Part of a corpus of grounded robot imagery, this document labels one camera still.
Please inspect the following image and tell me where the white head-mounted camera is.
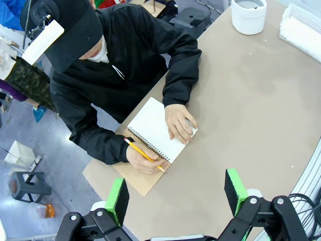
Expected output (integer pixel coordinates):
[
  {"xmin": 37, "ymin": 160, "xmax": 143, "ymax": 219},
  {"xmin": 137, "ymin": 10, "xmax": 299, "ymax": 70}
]
[{"xmin": 21, "ymin": 14, "xmax": 65, "ymax": 65}]

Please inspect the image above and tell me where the yellow pencil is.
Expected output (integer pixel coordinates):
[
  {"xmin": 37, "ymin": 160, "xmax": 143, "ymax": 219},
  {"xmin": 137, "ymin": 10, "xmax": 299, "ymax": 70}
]
[{"xmin": 123, "ymin": 137, "xmax": 168, "ymax": 174}]

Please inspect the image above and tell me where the black cable bundle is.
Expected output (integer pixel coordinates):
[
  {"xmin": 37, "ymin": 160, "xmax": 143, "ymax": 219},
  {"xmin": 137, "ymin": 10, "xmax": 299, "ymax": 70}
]
[{"xmin": 288, "ymin": 193, "xmax": 321, "ymax": 241}]

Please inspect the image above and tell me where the person's left hand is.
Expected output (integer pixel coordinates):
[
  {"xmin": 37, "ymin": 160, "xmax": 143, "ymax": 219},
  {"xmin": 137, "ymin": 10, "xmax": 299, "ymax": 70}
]
[{"xmin": 164, "ymin": 104, "xmax": 199, "ymax": 145}]

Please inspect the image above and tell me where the brown cardboard sheet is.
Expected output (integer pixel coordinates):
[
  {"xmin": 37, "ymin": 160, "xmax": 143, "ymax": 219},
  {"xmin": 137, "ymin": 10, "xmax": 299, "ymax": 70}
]
[{"xmin": 129, "ymin": 0, "xmax": 166, "ymax": 18}]

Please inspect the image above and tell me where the camouflage patterned garment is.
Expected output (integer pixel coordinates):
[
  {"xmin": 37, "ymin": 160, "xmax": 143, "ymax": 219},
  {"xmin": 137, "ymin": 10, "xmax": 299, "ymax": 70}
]
[{"xmin": 5, "ymin": 56, "xmax": 57, "ymax": 112}]

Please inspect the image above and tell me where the person's head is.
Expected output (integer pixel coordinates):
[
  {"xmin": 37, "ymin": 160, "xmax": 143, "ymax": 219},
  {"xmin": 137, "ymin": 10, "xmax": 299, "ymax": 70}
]
[{"xmin": 82, "ymin": 35, "xmax": 110, "ymax": 63}]

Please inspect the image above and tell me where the white paper stack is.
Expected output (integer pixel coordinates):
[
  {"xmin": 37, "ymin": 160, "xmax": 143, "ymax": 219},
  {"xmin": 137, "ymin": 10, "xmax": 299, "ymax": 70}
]
[{"xmin": 280, "ymin": 18, "xmax": 321, "ymax": 55}]

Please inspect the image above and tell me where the orange round container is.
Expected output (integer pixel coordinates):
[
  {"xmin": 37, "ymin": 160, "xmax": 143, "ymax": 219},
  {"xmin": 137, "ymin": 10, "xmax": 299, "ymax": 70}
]
[{"xmin": 30, "ymin": 202, "xmax": 56, "ymax": 220}]

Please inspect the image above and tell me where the grey plastic stool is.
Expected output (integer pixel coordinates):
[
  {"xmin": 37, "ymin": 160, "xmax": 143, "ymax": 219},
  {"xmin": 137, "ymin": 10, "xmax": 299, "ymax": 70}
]
[{"xmin": 11, "ymin": 171, "xmax": 52, "ymax": 203}]

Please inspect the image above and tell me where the person's right forearm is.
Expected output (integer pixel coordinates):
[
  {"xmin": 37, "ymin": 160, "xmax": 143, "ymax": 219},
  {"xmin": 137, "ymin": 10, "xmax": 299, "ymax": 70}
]
[{"xmin": 69, "ymin": 117, "xmax": 135, "ymax": 165}]

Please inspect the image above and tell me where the white lidded trash bin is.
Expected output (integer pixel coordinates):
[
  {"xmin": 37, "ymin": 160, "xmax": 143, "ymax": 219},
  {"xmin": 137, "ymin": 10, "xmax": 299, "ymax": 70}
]
[{"xmin": 230, "ymin": 0, "xmax": 267, "ymax": 35}]

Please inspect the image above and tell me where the red bag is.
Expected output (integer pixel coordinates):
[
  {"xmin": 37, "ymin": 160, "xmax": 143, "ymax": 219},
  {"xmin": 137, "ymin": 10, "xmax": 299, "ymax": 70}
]
[{"xmin": 96, "ymin": 0, "xmax": 127, "ymax": 10}]

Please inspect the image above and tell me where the spiral notebook with brown cover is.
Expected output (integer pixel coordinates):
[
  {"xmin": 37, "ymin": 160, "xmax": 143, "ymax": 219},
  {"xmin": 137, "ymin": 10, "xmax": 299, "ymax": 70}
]
[{"xmin": 111, "ymin": 96, "xmax": 199, "ymax": 197}]

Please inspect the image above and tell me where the person's left forearm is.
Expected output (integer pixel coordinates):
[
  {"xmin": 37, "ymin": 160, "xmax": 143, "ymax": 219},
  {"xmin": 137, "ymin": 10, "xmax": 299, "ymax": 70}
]
[{"xmin": 162, "ymin": 50, "xmax": 203, "ymax": 107}]

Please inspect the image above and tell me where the black cap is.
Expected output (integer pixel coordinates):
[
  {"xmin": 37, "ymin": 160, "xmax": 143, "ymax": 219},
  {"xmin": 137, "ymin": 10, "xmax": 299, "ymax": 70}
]
[{"xmin": 45, "ymin": 0, "xmax": 104, "ymax": 74}]

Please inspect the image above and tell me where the dark grey stool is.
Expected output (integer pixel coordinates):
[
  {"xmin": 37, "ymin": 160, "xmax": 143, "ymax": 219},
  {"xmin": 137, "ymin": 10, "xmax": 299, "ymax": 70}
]
[{"xmin": 174, "ymin": 7, "xmax": 211, "ymax": 32}]

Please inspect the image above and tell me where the white storage box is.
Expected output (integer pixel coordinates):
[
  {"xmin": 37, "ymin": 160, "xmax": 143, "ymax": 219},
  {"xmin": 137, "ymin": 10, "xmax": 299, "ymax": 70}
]
[{"xmin": 4, "ymin": 140, "xmax": 37, "ymax": 174}]

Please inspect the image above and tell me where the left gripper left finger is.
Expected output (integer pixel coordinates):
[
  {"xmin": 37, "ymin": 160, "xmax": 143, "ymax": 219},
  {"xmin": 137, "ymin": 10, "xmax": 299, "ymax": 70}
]
[{"xmin": 55, "ymin": 177, "xmax": 131, "ymax": 241}]

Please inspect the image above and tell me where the person's right hand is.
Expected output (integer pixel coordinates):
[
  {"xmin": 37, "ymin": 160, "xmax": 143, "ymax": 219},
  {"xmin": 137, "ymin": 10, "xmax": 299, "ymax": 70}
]
[{"xmin": 125, "ymin": 144, "xmax": 170, "ymax": 175}]

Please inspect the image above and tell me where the person in black jacket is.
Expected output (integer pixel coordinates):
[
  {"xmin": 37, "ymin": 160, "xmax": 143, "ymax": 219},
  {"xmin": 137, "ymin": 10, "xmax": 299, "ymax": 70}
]
[{"xmin": 49, "ymin": 4, "xmax": 203, "ymax": 165}]

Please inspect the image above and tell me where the white perforated plastic basket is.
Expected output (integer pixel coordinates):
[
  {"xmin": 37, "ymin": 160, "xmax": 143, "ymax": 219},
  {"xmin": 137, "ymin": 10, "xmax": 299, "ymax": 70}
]
[{"xmin": 278, "ymin": 3, "xmax": 321, "ymax": 63}]

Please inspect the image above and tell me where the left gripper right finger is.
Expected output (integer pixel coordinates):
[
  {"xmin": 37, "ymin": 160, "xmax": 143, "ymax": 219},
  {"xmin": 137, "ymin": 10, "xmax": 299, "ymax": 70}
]
[{"xmin": 217, "ymin": 168, "xmax": 310, "ymax": 241}]

